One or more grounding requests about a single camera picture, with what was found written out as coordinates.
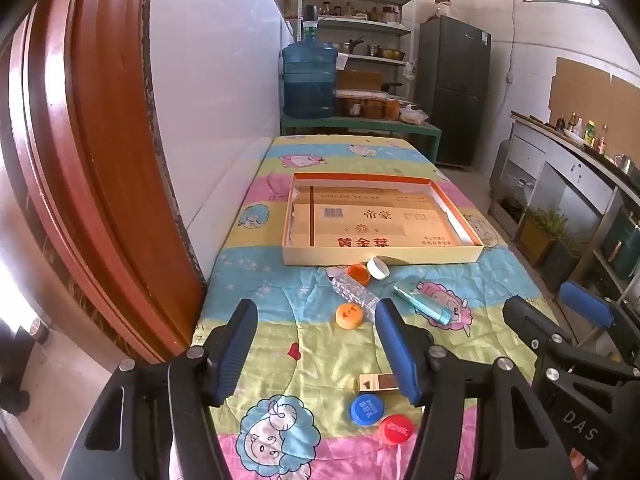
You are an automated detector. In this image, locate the metal shelf rack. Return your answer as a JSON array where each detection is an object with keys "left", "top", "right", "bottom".
[{"left": 299, "top": 0, "right": 417, "bottom": 121}]

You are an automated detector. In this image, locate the red wooden door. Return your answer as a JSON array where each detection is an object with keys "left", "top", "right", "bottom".
[{"left": 0, "top": 0, "right": 208, "bottom": 366}]

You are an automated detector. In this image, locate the blue bottle cap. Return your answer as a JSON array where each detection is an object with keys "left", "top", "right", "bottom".
[{"left": 350, "top": 394, "right": 384, "bottom": 426}]

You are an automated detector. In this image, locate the cardboard sheet on wall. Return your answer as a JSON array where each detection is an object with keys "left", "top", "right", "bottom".
[{"left": 548, "top": 56, "right": 640, "bottom": 133}]

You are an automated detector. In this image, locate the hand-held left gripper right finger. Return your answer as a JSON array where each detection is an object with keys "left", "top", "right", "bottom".
[{"left": 375, "top": 298, "right": 586, "bottom": 480}]

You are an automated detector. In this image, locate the plastic bag of food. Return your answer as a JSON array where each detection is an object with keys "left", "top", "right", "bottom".
[{"left": 400, "top": 104, "right": 431, "bottom": 125}]

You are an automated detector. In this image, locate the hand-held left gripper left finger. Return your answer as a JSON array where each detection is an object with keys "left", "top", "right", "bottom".
[{"left": 47, "top": 298, "right": 259, "bottom": 480}]

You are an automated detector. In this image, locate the gold rectangular lighter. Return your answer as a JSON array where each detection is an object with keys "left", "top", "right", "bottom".
[{"left": 356, "top": 373, "right": 401, "bottom": 394}]

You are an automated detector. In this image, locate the cartoon printed blanket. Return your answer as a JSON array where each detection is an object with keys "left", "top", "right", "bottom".
[{"left": 192, "top": 134, "right": 563, "bottom": 480}]

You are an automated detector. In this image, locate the green table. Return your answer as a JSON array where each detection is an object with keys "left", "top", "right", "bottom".
[{"left": 280, "top": 115, "right": 443, "bottom": 163}]

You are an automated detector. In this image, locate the teal cigarette pack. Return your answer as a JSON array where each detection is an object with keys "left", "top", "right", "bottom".
[{"left": 392, "top": 282, "right": 453, "bottom": 325}]

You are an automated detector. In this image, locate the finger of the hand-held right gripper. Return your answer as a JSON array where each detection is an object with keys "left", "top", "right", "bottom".
[
  {"left": 558, "top": 281, "right": 640, "bottom": 361},
  {"left": 502, "top": 297, "right": 636, "bottom": 381}
]

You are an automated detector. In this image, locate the plant in yellow pot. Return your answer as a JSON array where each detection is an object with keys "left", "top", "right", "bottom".
[{"left": 517, "top": 205, "right": 571, "bottom": 267}]

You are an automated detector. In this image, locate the shallow orange-rimmed cardboard box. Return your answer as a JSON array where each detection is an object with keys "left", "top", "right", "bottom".
[{"left": 281, "top": 172, "right": 485, "bottom": 267}]

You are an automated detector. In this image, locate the plant in black pot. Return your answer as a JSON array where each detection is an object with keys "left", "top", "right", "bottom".
[{"left": 542, "top": 237, "right": 588, "bottom": 293}]

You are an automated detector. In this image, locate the red bottle cap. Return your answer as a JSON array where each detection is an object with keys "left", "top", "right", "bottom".
[{"left": 378, "top": 414, "right": 416, "bottom": 446}]

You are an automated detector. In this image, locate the steel pot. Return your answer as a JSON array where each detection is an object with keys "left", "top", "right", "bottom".
[{"left": 332, "top": 37, "right": 366, "bottom": 56}]

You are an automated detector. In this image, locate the dark grey refrigerator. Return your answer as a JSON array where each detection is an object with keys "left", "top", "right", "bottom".
[{"left": 415, "top": 15, "right": 492, "bottom": 168}]

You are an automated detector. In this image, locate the white kitchen counter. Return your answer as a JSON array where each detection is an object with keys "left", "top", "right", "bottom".
[{"left": 492, "top": 112, "right": 640, "bottom": 306}]

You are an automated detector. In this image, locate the brown cardboard carton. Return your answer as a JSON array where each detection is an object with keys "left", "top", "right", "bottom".
[{"left": 337, "top": 70, "right": 386, "bottom": 92}]

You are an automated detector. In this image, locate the blue water jug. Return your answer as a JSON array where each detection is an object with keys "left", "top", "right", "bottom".
[{"left": 281, "top": 5, "right": 338, "bottom": 120}]

